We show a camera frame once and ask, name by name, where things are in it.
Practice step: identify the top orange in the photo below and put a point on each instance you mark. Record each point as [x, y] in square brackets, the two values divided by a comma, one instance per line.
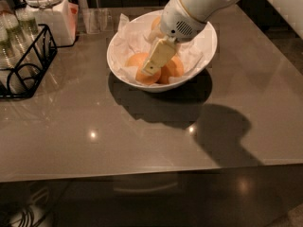
[155, 25]

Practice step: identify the front right orange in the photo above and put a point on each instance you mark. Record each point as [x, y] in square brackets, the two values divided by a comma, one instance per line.
[172, 69]

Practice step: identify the clear glass tumbler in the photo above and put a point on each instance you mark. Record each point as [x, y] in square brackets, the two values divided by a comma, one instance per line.
[96, 20]

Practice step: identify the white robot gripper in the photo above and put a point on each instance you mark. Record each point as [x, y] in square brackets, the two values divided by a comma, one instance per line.
[179, 20]

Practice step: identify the black wire cup rack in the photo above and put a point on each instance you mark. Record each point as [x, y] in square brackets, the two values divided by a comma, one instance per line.
[23, 80]

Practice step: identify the white ceramic bowl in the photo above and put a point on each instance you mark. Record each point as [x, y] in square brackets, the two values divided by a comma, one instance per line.
[131, 38]

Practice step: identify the drawer handle under table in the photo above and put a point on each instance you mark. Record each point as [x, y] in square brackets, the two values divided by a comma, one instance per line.
[140, 188]

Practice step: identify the white paper bowl liner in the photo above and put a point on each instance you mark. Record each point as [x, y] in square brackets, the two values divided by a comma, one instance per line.
[130, 46]

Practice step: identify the orange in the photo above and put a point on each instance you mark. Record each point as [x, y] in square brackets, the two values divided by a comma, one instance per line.
[155, 25]
[172, 69]
[137, 61]

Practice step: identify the clear plastic cup stack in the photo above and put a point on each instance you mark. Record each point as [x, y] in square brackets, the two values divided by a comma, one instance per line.
[16, 35]
[28, 23]
[8, 57]

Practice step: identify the white lidded ceramic jar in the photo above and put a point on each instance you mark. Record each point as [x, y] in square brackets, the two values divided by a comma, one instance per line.
[60, 15]

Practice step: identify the front left orange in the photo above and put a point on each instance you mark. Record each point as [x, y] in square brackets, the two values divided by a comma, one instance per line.
[137, 61]

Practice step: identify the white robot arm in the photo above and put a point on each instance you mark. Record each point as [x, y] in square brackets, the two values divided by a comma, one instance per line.
[290, 10]

